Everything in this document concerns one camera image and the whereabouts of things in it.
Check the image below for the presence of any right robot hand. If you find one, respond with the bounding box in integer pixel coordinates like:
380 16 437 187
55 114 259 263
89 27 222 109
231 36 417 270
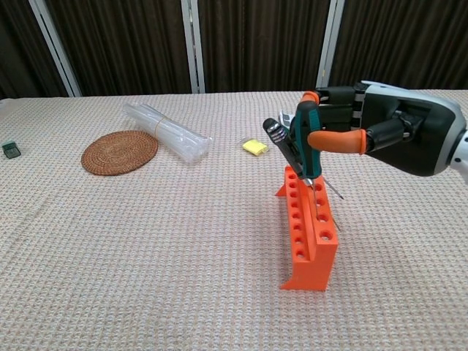
300 80 468 178

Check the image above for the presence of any thick teal black screwdriver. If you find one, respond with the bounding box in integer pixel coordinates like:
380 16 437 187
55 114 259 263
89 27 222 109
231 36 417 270
290 101 324 220

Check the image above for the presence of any silver black precision screwdriver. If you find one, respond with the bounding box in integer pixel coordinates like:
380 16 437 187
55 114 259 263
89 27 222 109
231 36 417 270
262 117 341 232

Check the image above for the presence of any orange screwdriver holder rack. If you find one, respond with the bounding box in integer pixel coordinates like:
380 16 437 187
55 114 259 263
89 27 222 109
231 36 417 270
273 165 341 293

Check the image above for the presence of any small yellow packet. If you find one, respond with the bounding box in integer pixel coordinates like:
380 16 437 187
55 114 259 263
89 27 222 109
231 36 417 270
241 137 269 156

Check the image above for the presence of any bundle of clear plastic tubes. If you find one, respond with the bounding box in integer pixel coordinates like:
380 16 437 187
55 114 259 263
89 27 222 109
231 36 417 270
123 102 214 166

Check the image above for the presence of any beige woven tablecloth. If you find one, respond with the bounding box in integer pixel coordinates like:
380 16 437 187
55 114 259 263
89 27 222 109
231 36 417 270
0 89 468 351

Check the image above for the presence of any round woven rattan coaster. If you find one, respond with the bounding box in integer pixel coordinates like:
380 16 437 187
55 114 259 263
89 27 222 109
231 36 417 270
80 130 159 177

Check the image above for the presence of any small green box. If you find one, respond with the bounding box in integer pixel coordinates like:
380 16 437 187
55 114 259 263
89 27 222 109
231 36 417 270
1 140 22 159

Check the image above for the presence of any white partition frame post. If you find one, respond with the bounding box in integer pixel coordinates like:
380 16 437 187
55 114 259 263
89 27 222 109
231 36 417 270
28 0 82 98
314 0 345 91
181 0 205 94

